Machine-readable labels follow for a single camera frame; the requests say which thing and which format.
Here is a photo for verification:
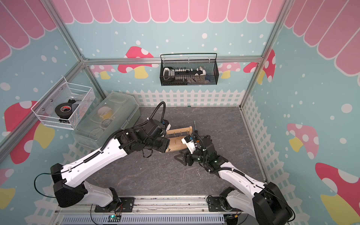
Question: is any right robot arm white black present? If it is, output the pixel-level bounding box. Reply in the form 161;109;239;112
174;133;296;225

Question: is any clear acrylic wall bin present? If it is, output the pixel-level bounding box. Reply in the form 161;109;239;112
31;77;95;130

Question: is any wooden jewelry display stand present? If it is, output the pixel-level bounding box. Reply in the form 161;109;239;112
166;126;193;152

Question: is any orange black screwdriver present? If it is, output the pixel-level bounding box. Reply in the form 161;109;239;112
194;121;198;134

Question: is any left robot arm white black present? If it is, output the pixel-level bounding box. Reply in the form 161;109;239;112
49;101;171;212

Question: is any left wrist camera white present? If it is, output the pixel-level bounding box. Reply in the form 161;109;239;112
162;119;171;130

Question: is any translucent green storage box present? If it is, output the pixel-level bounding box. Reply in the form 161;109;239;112
72;92;140;150

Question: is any black tape roll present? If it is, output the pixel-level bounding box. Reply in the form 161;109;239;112
55;103;73;120

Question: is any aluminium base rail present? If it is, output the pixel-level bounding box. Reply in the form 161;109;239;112
50;195;257;225

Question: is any black wire mesh basket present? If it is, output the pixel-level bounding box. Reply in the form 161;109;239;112
159;53;219;86

